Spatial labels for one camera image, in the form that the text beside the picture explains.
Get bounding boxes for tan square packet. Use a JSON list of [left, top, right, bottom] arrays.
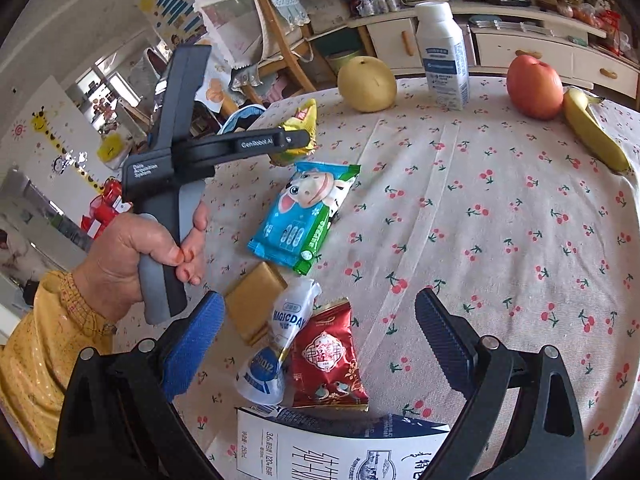
[[224, 262, 288, 346]]

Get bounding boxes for white magicday yogurt pouch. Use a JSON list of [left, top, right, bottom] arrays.
[[235, 278, 322, 405]]

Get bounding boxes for white milk carton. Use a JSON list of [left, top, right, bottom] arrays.
[[238, 406, 449, 479]]

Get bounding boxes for blue cow snack packet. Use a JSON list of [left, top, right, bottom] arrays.
[[247, 162, 360, 275]]

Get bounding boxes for red festive snack packet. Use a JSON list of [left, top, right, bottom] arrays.
[[290, 298, 369, 412]]

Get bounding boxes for yellow snack packet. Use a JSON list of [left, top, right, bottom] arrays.
[[269, 99, 318, 167]]

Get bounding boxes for yellow sleeve forearm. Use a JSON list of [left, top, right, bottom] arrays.
[[1, 271, 115, 458]]

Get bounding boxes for person left hand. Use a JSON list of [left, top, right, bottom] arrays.
[[73, 203, 209, 322]]

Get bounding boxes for red gift bags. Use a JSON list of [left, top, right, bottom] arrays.
[[80, 178, 132, 240]]

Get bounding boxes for orange print dining tablecloth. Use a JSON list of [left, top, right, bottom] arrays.
[[195, 58, 239, 117]]

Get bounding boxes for cherry print tablecloth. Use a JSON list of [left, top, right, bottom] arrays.
[[112, 75, 640, 480]]

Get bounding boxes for wooden dining chair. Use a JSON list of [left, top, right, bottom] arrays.
[[232, 0, 316, 104]]

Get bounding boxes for green waste bin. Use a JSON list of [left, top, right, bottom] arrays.
[[326, 49, 363, 75]]

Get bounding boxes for yellow pear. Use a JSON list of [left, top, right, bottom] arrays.
[[337, 56, 397, 113]]

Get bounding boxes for yellow banana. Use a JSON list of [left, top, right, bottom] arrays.
[[563, 87, 631, 174]]

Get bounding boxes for white milk bottle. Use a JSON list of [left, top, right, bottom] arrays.
[[416, 1, 469, 110]]

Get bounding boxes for red apple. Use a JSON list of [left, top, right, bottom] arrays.
[[506, 54, 564, 120]]

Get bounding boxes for cream tv cabinet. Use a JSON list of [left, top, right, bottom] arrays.
[[348, 2, 639, 100]]

